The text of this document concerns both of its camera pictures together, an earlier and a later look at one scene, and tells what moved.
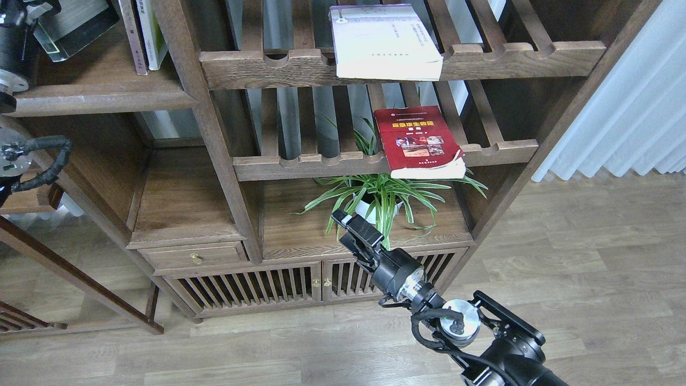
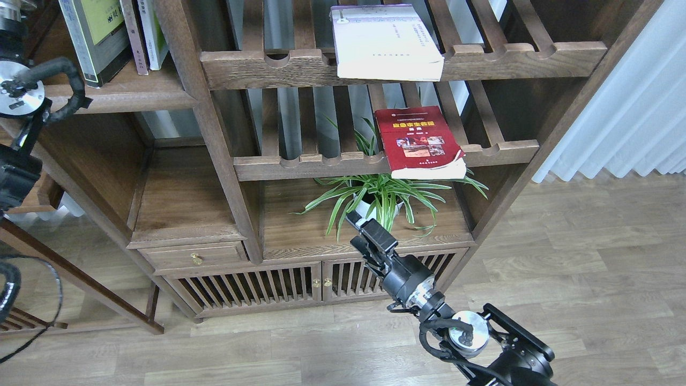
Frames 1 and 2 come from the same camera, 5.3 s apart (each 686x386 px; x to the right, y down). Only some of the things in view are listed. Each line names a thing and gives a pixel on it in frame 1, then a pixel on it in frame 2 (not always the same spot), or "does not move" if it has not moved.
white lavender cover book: [384, 42] does not move
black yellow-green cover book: [79, 22] -> [99, 35]
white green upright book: [154, 39] does not move
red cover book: [418, 145] does not move
